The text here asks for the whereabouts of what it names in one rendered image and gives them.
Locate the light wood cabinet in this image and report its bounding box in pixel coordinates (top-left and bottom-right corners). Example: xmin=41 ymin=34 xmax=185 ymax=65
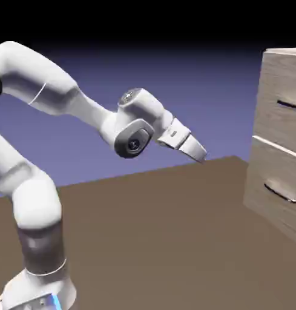
xmin=242 ymin=47 xmax=296 ymax=247

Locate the dark curved drawer handle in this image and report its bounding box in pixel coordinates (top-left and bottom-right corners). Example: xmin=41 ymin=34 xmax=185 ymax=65
xmin=276 ymin=99 xmax=296 ymax=110
xmin=263 ymin=182 xmax=296 ymax=203

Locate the light wood drawer front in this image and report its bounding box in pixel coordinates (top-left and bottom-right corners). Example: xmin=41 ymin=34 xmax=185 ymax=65
xmin=253 ymin=51 xmax=296 ymax=156
xmin=243 ymin=137 xmax=296 ymax=246

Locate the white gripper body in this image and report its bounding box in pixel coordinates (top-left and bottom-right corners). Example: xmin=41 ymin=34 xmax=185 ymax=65
xmin=178 ymin=133 xmax=208 ymax=163

